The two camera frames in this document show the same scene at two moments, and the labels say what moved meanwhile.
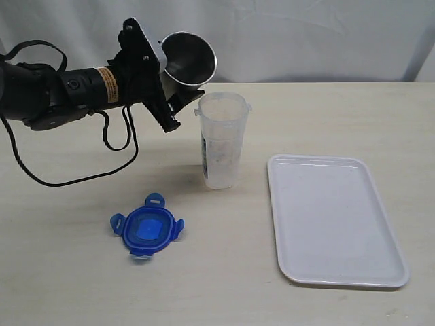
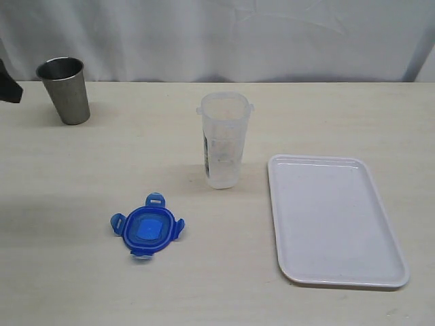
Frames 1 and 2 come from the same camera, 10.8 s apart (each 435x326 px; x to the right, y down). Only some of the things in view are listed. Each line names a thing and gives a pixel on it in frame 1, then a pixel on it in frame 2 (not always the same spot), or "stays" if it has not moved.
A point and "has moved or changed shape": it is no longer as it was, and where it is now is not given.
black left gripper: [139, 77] → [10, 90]
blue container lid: [147, 230] stays
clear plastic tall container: [223, 117] stays
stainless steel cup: [189, 62] has moved or changed shape
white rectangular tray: [332, 227] stays
